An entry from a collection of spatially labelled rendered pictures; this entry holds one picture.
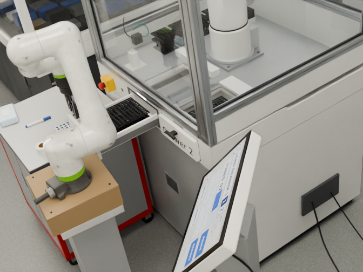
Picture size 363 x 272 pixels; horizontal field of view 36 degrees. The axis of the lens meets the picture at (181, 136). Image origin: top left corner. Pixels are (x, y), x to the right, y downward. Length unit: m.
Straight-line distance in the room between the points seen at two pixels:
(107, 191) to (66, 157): 0.22
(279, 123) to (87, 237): 0.97
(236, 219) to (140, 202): 1.59
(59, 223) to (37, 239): 1.18
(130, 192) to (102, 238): 0.65
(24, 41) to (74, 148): 0.44
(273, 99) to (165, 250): 1.19
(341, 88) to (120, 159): 1.16
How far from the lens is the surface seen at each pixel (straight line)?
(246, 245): 1.84
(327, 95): 2.68
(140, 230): 3.33
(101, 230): 2.49
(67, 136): 2.24
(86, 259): 2.56
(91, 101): 2.22
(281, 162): 2.66
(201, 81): 2.11
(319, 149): 2.83
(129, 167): 3.01
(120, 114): 2.67
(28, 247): 3.48
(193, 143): 2.37
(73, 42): 2.19
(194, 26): 2.00
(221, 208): 1.74
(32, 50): 2.19
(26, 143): 2.92
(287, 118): 2.54
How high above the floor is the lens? 2.38
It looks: 37 degrees down
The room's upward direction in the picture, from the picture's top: 10 degrees counter-clockwise
